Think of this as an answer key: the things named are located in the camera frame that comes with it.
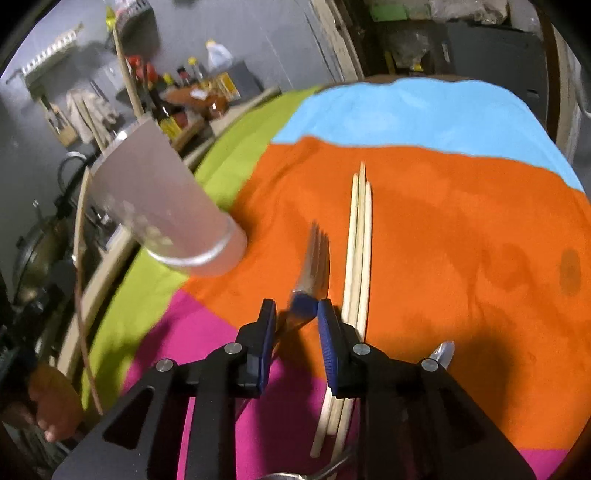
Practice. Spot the green box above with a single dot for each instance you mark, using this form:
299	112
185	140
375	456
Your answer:
399	9

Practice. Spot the white plastic utensil holder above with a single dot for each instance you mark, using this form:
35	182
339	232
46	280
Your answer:
152	194

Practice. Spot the person's left hand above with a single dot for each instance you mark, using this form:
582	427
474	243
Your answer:
55	401

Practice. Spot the colourful striped cloth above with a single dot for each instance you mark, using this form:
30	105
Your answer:
438	230

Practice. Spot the red plastic bag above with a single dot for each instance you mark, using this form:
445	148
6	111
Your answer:
138	71

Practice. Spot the silver spoon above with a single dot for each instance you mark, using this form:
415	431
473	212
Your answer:
332	463

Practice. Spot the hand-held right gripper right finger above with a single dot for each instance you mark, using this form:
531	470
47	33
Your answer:
330	350

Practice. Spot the yellow label sauce bottle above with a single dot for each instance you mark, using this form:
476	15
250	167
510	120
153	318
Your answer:
168	121

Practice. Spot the worn white door frame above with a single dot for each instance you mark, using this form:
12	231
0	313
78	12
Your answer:
337	41

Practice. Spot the grey wall rack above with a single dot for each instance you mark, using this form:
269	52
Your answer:
134	10

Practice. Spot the hanging wooden board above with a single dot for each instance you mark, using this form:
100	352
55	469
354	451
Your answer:
59	124

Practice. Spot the yellow cap sauce bottle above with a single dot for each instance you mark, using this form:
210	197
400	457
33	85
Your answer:
196	69

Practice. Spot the dark glass bottle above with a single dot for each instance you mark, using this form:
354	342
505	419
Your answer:
183	77

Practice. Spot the hanging beige towel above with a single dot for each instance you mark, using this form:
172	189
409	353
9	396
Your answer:
87	113

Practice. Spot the metal faucet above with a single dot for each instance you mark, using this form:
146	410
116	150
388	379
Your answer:
69	161

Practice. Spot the clear plastic bag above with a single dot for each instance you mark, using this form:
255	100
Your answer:
466	9

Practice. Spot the clear oil jug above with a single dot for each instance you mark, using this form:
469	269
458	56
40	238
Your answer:
219	56

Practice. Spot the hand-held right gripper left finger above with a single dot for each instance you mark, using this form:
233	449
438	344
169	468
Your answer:
267	350

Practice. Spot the grey cabinet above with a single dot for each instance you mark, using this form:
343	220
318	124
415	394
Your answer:
494	60

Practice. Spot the white wall basket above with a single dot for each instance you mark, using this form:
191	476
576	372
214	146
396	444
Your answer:
51	53

